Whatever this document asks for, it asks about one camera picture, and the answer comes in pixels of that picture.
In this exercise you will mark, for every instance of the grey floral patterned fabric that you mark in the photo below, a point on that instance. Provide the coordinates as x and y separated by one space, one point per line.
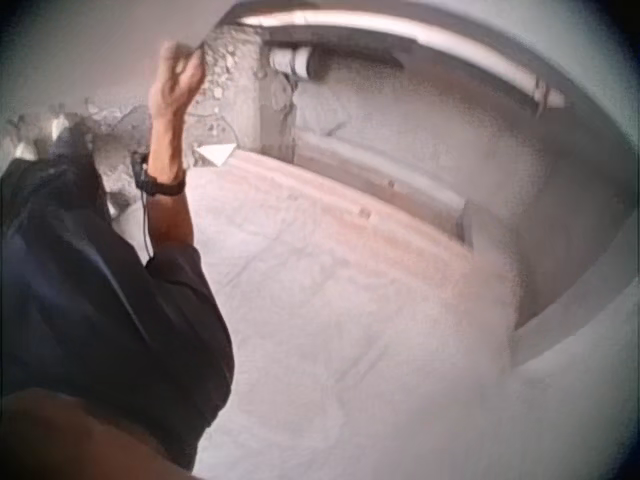
232 75

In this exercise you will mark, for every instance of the black wrist band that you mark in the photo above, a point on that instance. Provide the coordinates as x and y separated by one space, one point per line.
165 187

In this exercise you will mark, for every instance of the person's right fingers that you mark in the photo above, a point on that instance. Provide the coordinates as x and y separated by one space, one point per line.
182 62

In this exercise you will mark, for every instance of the white low wall ledge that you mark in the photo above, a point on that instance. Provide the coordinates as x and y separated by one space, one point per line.
390 175

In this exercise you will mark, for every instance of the person's right hand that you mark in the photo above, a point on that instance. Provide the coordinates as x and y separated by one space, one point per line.
172 90

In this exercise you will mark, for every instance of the long white pipe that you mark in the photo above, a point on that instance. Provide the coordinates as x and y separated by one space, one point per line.
425 42

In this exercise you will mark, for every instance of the short white pipe piece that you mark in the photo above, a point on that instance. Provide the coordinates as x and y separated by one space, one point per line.
292 62

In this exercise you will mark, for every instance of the white bed sheet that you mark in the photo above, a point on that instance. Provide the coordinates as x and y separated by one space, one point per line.
320 350

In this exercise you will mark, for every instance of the white triangular paper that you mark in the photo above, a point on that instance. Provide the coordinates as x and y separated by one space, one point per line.
216 153

